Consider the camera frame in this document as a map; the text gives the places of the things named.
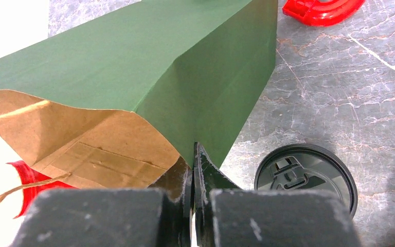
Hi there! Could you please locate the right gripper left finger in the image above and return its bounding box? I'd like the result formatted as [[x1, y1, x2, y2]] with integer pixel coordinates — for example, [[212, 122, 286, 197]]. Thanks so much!
[[12, 158, 192, 246]]

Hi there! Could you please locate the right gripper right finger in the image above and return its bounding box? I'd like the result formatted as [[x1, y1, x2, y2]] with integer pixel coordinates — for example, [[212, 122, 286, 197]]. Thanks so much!
[[193, 143, 361, 246]]

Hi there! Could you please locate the red cup with straws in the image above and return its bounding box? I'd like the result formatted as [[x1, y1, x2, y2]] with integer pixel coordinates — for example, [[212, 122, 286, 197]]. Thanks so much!
[[6, 160, 77, 219]]

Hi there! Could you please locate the black coffee cup lid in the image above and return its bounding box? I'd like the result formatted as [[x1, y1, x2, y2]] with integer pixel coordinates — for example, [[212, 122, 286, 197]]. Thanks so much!
[[254, 144, 358, 217]]

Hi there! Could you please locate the green paper bag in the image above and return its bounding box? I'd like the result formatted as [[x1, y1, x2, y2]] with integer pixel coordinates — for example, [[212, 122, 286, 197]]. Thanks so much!
[[0, 1, 278, 189]]

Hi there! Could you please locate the red plastic holder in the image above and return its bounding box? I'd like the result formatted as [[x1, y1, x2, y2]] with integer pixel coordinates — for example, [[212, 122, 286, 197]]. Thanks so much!
[[282, 0, 365, 27]]

